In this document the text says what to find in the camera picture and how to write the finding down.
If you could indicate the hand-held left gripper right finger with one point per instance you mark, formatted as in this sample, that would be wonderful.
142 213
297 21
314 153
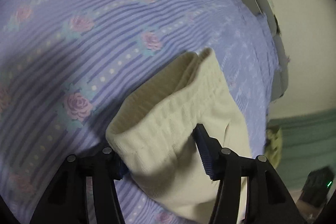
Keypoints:
207 155

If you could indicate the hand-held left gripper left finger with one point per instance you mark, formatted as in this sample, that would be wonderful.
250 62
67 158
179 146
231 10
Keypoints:
121 171

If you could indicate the cream pants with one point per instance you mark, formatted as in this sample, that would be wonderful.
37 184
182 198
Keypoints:
168 134

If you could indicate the green curtain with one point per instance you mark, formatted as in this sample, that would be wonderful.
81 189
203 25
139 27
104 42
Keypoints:
304 140

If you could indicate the green garment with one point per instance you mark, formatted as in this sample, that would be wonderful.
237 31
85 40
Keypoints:
274 142

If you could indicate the purple floral blanket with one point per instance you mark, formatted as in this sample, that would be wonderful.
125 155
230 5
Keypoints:
105 29

